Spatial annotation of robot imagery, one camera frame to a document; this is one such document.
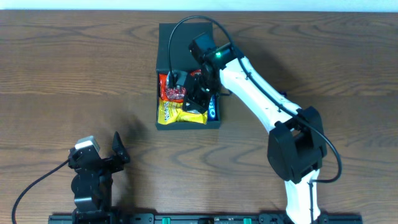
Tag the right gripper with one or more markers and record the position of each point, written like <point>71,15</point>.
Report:
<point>197,92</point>

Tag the black mounting rail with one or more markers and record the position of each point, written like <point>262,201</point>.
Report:
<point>264,218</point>

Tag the dark green gift box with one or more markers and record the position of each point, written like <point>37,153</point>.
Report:
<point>182,60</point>

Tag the yellow candy bag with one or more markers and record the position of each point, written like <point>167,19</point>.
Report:
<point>171,112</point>

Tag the blue Oreo pack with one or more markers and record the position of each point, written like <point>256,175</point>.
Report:
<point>212,114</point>

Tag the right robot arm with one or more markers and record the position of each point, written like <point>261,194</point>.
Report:
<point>295,151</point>

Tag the red Hacks candy bag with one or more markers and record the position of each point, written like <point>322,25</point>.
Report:
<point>178,94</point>

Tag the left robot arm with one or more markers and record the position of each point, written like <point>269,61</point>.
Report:
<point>92,185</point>

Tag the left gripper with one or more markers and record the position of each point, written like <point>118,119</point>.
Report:
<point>101,162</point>

